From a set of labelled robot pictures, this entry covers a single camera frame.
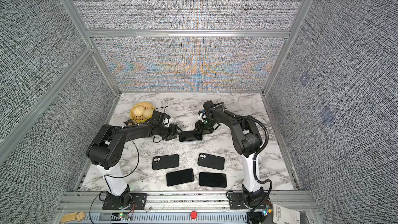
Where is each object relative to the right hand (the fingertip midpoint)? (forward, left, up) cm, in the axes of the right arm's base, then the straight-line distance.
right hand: (199, 132), depth 97 cm
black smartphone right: (-26, -7, -5) cm, 28 cm away
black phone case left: (-18, +19, -1) cm, 26 cm away
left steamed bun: (+13, +39, +7) cm, 42 cm away
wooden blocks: (-43, +54, +1) cm, 69 cm away
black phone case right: (-17, -7, -3) cm, 19 cm away
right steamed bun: (+11, +34, +6) cm, 36 cm away
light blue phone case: (-5, +5, -2) cm, 7 cm away
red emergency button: (-43, +2, 0) cm, 43 cm away
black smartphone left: (-26, +10, 0) cm, 28 cm away
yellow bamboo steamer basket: (+9, +39, +2) cm, 40 cm away
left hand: (-3, +11, +2) cm, 11 cm away
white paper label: (-42, -37, -1) cm, 56 cm away
